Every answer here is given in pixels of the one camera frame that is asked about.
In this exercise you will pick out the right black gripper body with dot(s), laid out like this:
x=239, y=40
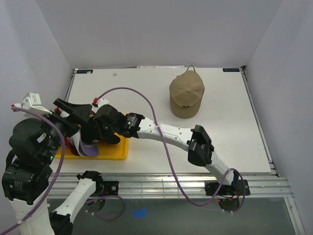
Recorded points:
x=115, y=129

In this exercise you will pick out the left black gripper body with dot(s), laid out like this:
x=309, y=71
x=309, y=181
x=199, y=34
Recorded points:
x=66, y=127

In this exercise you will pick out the black NY baseball cap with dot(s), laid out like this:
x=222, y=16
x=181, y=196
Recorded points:
x=92, y=136

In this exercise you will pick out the beige baseball cap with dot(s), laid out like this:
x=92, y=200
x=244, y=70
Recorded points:
x=186, y=92

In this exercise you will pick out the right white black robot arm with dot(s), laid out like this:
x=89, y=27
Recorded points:
x=109, y=125

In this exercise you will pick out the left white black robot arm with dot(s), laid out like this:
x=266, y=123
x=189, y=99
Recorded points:
x=28, y=177

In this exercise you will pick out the white cap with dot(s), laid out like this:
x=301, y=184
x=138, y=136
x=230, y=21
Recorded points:
x=75, y=141

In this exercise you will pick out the red baseball cap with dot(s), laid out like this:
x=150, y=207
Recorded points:
x=69, y=146

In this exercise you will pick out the yellow plastic tray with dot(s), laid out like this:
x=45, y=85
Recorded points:
x=106, y=151

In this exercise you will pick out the purple cap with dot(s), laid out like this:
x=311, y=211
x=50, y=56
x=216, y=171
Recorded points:
x=86, y=150

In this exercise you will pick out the left table corner label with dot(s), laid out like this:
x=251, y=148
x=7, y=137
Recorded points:
x=84, y=71

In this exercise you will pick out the blue table corner label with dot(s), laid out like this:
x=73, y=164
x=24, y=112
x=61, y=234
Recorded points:
x=231, y=70

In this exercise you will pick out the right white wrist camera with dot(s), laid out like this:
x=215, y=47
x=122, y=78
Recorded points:
x=99, y=102

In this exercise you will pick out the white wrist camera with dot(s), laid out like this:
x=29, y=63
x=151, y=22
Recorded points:
x=32, y=102
x=99, y=102

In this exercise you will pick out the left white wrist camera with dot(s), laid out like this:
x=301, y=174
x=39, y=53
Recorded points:
x=32, y=102

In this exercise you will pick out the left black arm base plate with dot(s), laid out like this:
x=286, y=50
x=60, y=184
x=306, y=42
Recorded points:
x=108, y=188

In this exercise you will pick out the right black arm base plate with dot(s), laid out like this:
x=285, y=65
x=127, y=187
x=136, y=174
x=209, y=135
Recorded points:
x=239, y=188

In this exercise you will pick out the aluminium frame rail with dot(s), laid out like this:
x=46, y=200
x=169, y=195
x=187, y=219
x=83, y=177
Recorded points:
x=227, y=113

